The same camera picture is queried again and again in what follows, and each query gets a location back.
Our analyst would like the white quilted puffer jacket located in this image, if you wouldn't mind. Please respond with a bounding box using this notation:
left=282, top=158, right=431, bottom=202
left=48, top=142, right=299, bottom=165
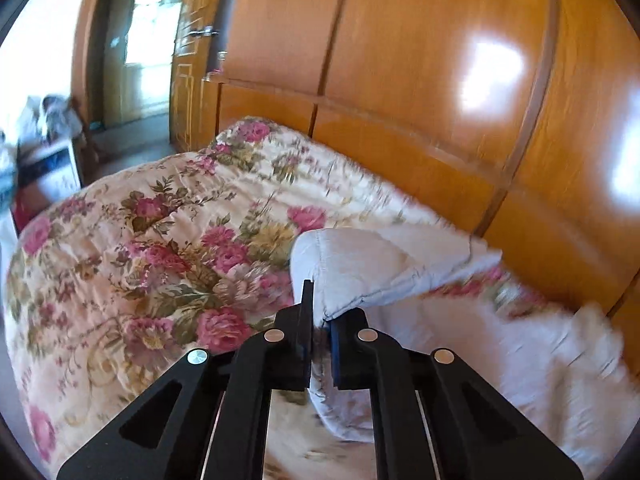
left=290, top=224, right=639, bottom=479

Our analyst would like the cluttered side table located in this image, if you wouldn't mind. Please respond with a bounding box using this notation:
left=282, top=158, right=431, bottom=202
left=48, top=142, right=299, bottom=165
left=1, top=94, right=100, bottom=232

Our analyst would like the orange wooden wardrobe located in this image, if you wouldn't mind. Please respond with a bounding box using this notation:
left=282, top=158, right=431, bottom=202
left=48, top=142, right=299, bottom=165
left=198, top=0, right=639, bottom=370

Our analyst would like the wooden room door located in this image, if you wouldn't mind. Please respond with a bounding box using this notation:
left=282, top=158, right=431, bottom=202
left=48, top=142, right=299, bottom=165
left=72, top=0, right=220, bottom=151

